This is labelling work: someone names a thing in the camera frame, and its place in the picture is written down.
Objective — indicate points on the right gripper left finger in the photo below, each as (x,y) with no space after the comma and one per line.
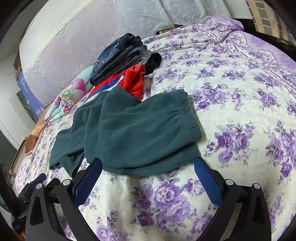
(42,221)

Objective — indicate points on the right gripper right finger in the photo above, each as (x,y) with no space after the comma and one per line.
(252,222)

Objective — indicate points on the dark green fleece pants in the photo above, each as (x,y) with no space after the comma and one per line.
(131,137)

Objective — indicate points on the blue poster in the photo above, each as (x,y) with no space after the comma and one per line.
(32,105)

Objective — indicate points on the folded floral blanket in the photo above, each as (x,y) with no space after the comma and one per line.
(66,100)

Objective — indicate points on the folded red blue garment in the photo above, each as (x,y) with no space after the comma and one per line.
(131,80)

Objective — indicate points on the folded blue jeans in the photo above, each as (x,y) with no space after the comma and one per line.
(120,55)

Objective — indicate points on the folded black garment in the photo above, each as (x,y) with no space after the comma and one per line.
(153,63)

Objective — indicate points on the checkered curtain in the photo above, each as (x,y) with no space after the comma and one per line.
(268,22)

